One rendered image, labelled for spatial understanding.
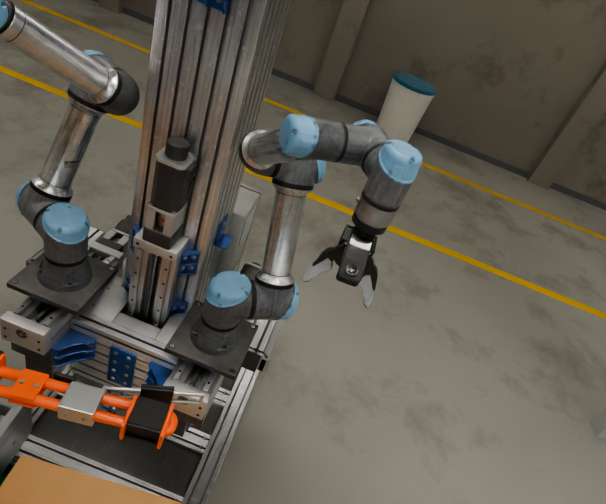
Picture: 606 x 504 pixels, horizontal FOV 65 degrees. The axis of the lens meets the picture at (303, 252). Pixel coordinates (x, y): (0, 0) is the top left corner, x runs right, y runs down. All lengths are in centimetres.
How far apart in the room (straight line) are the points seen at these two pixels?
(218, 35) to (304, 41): 576
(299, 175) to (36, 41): 64
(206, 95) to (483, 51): 578
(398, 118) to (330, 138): 540
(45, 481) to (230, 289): 86
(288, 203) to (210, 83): 36
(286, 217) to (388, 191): 50
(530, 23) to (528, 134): 138
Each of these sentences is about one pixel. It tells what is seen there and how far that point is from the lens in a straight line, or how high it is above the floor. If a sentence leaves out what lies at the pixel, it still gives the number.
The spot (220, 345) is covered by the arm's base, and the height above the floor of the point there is 108.
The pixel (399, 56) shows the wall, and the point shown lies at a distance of 681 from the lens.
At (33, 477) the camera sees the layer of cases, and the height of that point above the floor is 54.
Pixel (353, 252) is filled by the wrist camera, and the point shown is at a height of 167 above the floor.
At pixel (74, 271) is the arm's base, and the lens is 155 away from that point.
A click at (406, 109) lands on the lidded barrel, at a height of 45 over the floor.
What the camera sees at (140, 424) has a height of 127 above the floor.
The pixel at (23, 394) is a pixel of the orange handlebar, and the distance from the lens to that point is 110.
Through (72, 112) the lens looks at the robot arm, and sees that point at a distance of 148.
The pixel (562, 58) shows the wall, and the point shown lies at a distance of 701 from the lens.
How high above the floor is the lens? 217
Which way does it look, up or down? 36 degrees down
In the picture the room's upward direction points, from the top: 22 degrees clockwise
